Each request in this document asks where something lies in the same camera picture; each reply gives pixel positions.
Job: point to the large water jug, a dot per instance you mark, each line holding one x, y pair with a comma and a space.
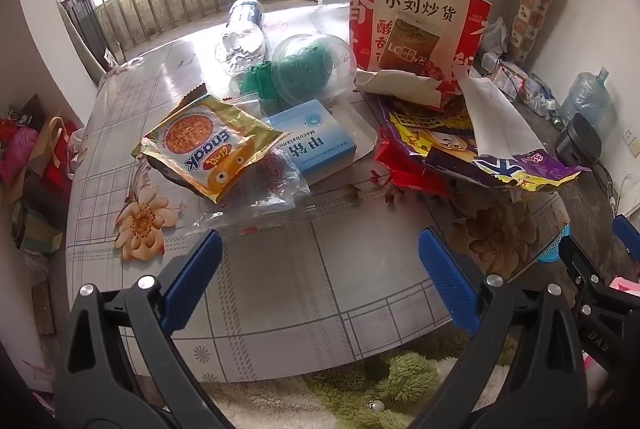
585, 96

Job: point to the red shopping bag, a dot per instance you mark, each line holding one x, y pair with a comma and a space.
60, 164

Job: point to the clear plastic bag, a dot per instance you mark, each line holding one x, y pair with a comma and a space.
280, 196

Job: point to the white plastic bag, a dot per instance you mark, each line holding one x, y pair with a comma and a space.
495, 36

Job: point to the yellow cartoon snack packet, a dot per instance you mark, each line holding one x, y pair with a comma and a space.
435, 136

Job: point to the crumpled clear plastic wrappers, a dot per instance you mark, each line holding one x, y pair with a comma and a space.
537, 94

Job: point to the blue plastic basket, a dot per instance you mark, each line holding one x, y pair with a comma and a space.
555, 249

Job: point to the clear plastic dome cup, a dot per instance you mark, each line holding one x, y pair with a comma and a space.
342, 59

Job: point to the pink plastic bag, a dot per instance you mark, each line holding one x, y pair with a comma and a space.
17, 154

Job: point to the patterned cardboard tray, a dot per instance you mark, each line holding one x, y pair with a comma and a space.
537, 9

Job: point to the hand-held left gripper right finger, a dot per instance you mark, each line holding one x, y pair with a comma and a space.
450, 284

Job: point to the wall socket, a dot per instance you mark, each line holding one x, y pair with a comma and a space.
629, 138

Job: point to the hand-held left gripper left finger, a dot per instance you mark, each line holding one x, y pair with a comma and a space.
195, 274

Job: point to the light blue medicine box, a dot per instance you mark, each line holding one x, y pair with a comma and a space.
320, 144

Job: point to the plastic bottle with blue label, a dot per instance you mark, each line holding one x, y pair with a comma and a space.
240, 44

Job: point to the green and white shaggy rug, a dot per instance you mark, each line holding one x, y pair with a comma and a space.
410, 379

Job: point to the black printed bag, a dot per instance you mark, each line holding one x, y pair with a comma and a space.
27, 111

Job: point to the red and white paper bag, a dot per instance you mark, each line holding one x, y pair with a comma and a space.
425, 4

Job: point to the black chair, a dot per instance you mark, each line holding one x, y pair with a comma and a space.
85, 24

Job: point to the white bead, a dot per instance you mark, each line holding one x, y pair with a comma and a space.
376, 406

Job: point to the red plastic wrapper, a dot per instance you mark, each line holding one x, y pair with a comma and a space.
405, 169

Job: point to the white paper sheet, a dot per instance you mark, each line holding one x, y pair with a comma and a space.
495, 119

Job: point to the purple snack packet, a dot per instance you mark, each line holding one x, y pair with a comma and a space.
500, 174

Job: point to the black rice cooker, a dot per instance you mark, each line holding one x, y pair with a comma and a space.
580, 141

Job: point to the red framed booklet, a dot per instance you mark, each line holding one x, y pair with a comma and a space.
507, 76

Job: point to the green plastic bag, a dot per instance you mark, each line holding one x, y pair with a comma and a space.
257, 79

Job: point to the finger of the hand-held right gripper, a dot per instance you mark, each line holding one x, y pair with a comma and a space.
587, 269
627, 231

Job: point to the beige paper wrapper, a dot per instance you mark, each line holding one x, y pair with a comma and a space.
400, 86

